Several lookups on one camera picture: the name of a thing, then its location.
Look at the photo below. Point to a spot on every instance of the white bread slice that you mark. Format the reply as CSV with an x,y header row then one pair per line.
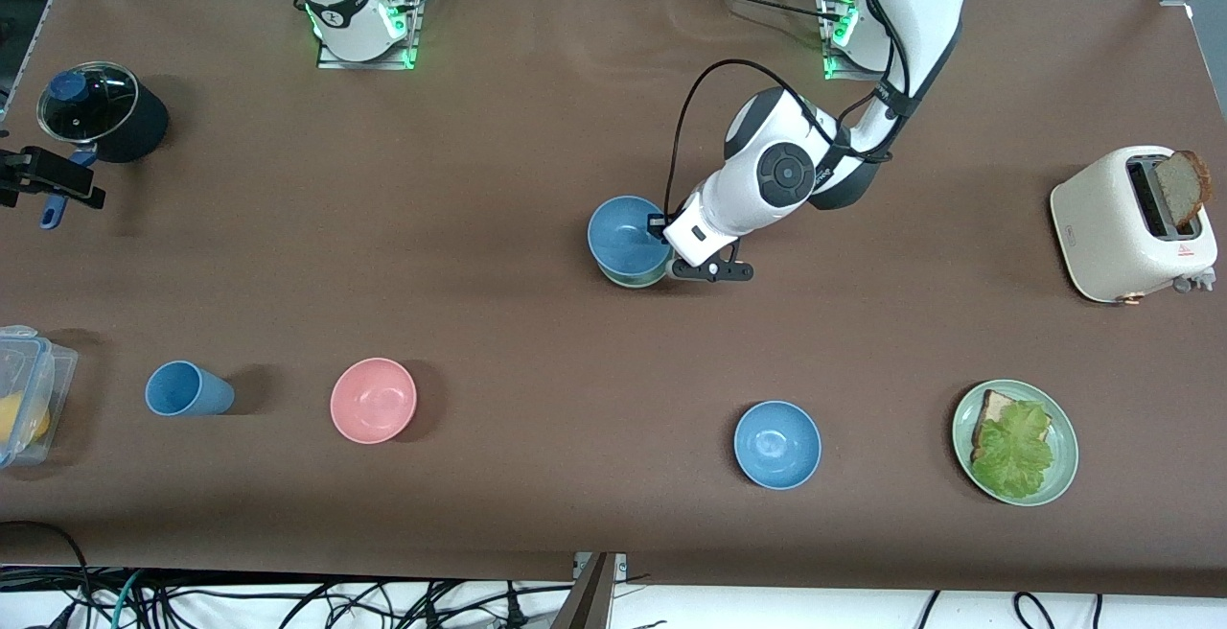
x,y
992,410

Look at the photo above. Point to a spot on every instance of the blue cup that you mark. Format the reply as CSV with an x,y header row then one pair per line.
x,y
187,389

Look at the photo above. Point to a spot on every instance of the yellow fruit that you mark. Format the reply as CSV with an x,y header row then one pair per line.
x,y
24,418

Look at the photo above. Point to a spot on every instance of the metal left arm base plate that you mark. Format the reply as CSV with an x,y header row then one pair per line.
x,y
836,68

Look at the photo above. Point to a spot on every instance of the grey stand beam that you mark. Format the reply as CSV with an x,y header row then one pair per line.
x,y
587,600

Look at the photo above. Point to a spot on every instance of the brown table mat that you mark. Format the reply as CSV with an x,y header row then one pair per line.
x,y
479,178

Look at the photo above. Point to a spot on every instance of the brown bread slice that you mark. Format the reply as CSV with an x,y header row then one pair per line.
x,y
1181,186

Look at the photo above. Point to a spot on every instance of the green bowl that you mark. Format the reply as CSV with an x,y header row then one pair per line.
x,y
633,279

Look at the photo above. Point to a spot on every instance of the green plate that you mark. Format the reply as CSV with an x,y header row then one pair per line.
x,y
1062,456

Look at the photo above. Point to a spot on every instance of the green lettuce leaf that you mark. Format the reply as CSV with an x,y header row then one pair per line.
x,y
1016,452

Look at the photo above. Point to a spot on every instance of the cream toaster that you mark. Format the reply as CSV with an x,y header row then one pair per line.
x,y
1102,226

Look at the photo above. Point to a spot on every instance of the clear plastic container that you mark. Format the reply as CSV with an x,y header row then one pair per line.
x,y
53,370

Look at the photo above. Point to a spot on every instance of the pink bowl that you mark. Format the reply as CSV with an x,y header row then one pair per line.
x,y
373,400

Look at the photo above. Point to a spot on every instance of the glass lid with blue knob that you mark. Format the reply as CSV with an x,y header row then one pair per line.
x,y
91,102

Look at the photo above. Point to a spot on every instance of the blue bowl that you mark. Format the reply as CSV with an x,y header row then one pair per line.
x,y
776,444
618,236

